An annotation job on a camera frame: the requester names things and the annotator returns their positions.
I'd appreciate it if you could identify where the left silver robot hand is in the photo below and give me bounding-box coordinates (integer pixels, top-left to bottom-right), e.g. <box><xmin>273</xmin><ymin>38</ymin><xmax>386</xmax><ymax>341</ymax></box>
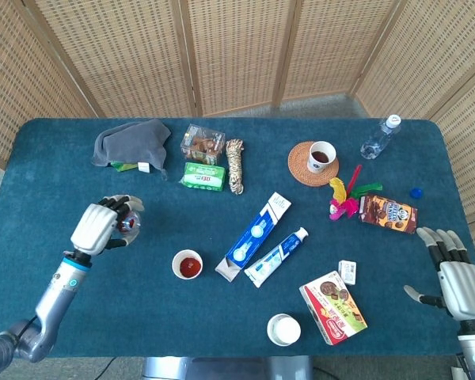
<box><xmin>70</xmin><ymin>193</ymin><xmax>146</xmax><ymax>257</ymax></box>

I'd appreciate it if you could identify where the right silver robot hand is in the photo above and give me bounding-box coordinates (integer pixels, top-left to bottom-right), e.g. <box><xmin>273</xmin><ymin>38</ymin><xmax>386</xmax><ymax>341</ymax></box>
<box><xmin>403</xmin><ymin>226</ymin><xmax>475</xmax><ymax>321</ymax></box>

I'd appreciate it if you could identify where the small dark drink bottle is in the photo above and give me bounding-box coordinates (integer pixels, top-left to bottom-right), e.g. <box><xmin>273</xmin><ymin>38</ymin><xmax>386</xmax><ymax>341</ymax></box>
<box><xmin>117</xmin><ymin>209</ymin><xmax>143</xmax><ymax>243</ymax></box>

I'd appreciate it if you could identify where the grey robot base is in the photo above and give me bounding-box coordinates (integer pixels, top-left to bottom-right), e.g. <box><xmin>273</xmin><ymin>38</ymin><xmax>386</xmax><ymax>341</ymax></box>
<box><xmin>141</xmin><ymin>355</ymin><xmax>314</xmax><ymax>380</ymax></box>

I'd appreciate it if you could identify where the white paper cup with tea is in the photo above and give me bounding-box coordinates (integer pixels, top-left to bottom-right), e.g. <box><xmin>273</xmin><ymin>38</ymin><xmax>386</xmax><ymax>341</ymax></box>
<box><xmin>171</xmin><ymin>249</ymin><xmax>204</xmax><ymax>281</ymax></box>

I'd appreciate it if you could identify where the clear water bottle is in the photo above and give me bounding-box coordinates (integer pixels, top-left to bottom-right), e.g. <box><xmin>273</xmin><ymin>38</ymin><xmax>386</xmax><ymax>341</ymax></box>
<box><xmin>359</xmin><ymin>114</ymin><xmax>403</xmax><ymax>161</ymax></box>

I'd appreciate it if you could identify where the upturned paper cup stack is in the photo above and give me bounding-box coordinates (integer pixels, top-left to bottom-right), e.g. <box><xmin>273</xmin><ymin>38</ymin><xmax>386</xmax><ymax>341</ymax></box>
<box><xmin>266</xmin><ymin>313</ymin><xmax>302</xmax><ymax>348</ymax></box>

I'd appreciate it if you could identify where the blue flower paper cup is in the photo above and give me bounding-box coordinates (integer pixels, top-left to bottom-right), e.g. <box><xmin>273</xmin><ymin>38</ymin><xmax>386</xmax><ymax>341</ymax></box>
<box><xmin>306</xmin><ymin>140</ymin><xmax>337</xmax><ymax>174</ymax></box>

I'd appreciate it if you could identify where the grey cloth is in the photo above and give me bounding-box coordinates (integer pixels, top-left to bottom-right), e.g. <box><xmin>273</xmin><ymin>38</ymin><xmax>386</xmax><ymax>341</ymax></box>
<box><xmin>91</xmin><ymin>118</ymin><xmax>173</xmax><ymax>181</ymax></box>

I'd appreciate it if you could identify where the blue table cover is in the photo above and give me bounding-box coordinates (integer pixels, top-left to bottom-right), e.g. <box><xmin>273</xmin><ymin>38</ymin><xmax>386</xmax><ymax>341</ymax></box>
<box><xmin>0</xmin><ymin>117</ymin><xmax>475</xmax><ymax>359</ymax></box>

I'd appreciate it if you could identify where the brown cookie bag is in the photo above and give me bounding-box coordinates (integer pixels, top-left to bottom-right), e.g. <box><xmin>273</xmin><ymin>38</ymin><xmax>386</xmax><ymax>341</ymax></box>
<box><xmin>358</xmin><ymin>193</ymin><xmax>419</xmax><ymax>235</ymax></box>

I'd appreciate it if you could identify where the small printed white box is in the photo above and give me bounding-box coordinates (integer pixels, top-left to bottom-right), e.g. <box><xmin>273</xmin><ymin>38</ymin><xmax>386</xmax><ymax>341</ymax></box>
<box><xmin>337</xmin><ymin>259</ymin><xmax>358</xmax><ymax>286</ymax></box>

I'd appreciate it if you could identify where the green tissue pack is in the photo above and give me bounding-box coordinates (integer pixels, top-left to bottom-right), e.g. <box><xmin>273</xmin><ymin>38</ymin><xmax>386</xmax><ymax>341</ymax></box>
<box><xmin>178</xmin><ymin>161</ymin><xmax>226</xmax><ymax>192</ymax></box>

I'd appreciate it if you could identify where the red white biscuit box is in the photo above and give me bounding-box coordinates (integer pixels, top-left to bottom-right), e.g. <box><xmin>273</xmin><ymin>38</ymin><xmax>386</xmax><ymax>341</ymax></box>
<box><xmin>298</xmin><ymin>270</ymin><xmax>369</xmax><ymax>347</ymax></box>

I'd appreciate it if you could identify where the clear plastic snack box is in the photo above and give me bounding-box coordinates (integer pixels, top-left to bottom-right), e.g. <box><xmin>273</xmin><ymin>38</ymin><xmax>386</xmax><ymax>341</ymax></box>
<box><xmin>180</xmin><ymin>123</ymin><xmax>226</xmax><ymax>166</ymax></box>

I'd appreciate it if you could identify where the colourful feather shuttlecock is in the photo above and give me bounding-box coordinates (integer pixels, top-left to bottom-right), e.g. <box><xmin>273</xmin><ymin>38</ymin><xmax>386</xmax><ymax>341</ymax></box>
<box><xmin>327</xmin><ymin>164</ymin><xmax>384</xmax><ymax>222</ymax></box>

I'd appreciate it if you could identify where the blue white toothpaste box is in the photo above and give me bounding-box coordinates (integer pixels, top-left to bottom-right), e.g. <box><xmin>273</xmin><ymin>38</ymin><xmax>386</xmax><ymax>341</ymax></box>
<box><xmin>215</xmin><ymin>192</ymin><xmax>293</xmax><ymax>283</ymax></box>

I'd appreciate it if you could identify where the blue white toothpaste tube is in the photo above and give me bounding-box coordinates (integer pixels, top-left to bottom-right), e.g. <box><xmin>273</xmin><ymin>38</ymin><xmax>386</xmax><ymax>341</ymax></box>
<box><xmin>244</xmin><ymin>226</ymin><xmax>310</xmax><ymax>289</ymax></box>

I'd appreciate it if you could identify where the round woven rattan coaster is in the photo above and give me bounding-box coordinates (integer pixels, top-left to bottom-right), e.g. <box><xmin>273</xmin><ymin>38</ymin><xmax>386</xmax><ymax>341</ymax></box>
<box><xmin>287</xmin><ymin>141</ymin><xmax>340</xmax><ymax>188</ymax></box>

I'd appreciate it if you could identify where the woven bamboo folding screen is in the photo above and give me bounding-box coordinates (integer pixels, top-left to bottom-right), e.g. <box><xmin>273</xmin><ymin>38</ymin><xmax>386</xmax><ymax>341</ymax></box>
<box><xmin>0</xmin><ymin>0</ymin><xmax>475</xmax><ymax>284</ymax></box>

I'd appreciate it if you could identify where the black floor cable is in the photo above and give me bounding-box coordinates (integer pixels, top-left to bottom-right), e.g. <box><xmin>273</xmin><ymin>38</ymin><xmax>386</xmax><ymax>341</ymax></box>
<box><xmin>89</xmin><ymin>357</ymin><xmax>118</xmax><ymax>380</ymax></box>

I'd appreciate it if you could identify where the coiled beige rope bundle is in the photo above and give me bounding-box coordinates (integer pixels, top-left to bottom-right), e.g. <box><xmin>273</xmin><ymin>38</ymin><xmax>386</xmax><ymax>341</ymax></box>
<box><xmin>225</xmin><ymin>138</ymin><xmax>245</xmax><ymax>196</ymax></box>

